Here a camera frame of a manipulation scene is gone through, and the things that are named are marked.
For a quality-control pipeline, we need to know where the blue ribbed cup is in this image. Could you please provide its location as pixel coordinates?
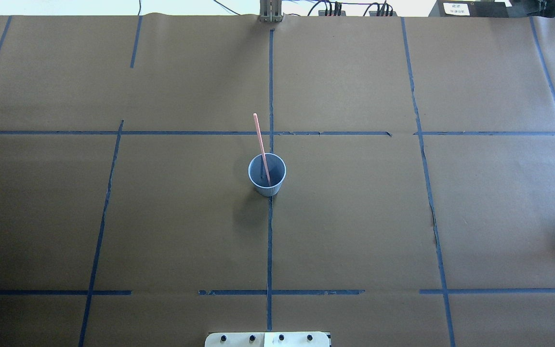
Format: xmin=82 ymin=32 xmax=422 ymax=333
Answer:
xmin=248 ymin=152 xmax=287 ymax=197

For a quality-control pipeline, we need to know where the near orange black connector block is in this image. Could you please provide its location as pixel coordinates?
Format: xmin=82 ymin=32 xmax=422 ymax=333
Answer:
xmin=315 ymin=1 xmax=346 ymax=17

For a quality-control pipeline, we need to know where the orange black connector block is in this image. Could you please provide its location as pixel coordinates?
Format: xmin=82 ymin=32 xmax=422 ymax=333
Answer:
xmin=315 ymin=1 xmax=346 ymax=17
xmin=364 ymin=1 xmax=397 ymax=17

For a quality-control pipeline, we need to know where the far orange black connector block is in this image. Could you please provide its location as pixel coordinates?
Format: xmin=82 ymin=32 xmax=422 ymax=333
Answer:
xmin=364 ymin=1 xmax=397 ymax=17

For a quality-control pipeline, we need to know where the black power box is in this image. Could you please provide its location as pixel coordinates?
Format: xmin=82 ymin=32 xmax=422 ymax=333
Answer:
xmin=429 ymin=0 xmax=509 ymax=18

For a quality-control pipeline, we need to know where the aluminium frame post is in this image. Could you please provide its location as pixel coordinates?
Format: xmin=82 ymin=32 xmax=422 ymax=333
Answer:
xmin=258 ymin=0 xmax=284 ymax=23

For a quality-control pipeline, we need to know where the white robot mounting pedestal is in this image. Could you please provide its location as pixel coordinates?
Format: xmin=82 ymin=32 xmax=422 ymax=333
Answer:
xmin=204 ymin=331 xmax=332 ymax=347

